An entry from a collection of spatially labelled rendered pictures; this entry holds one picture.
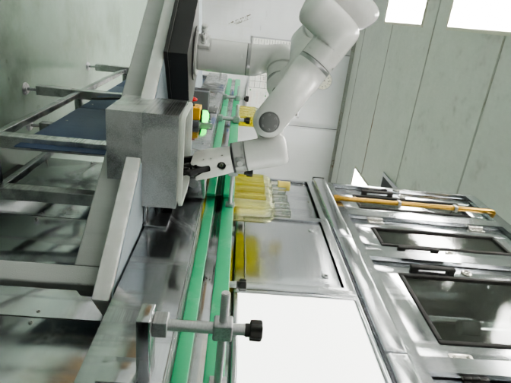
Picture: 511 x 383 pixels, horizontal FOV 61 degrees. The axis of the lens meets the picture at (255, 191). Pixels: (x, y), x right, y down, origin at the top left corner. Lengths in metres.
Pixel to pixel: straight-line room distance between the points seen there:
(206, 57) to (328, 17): 0.43
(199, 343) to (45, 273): 0.35
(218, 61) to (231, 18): 5.78
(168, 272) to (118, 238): 0.12
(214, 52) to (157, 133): 0.43
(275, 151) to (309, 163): 6.56
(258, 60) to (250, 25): 5.78
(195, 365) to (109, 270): 0.26
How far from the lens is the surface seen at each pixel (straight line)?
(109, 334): 0.76
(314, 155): 7.56
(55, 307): 1.19
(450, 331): 1.32
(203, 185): 1.20
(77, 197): 1.45
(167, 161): 0.99
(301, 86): 1.00
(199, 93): 1.83
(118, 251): 0.89
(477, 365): 1.21
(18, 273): 0.97
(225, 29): 7.11
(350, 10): 1.14
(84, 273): 0.93
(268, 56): 1.34
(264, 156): 1.03
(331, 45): 1.04
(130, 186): 0.96
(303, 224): 1.57
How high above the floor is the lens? 0.95
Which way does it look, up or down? 4 degrees up
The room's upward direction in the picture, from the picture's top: 95 degrees clockwise
